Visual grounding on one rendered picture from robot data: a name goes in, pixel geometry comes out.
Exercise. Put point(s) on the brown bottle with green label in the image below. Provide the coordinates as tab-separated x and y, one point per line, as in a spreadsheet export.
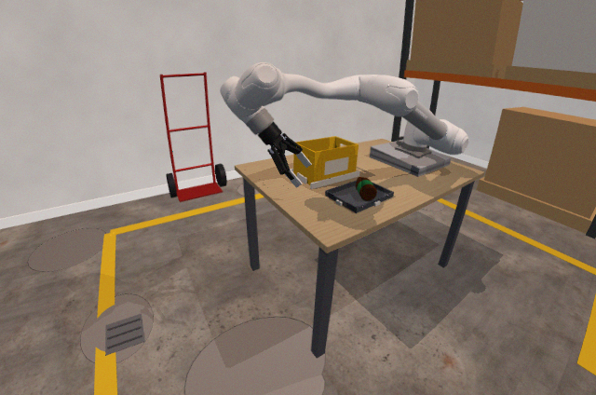
366	189

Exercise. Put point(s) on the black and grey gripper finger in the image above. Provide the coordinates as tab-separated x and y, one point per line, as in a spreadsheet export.
296	149
282	164

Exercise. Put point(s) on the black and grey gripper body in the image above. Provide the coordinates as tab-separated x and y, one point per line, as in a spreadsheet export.
270	136

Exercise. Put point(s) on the yellow box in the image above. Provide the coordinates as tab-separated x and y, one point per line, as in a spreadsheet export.
330	162

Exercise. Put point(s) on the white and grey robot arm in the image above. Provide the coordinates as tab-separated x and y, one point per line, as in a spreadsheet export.
260	85

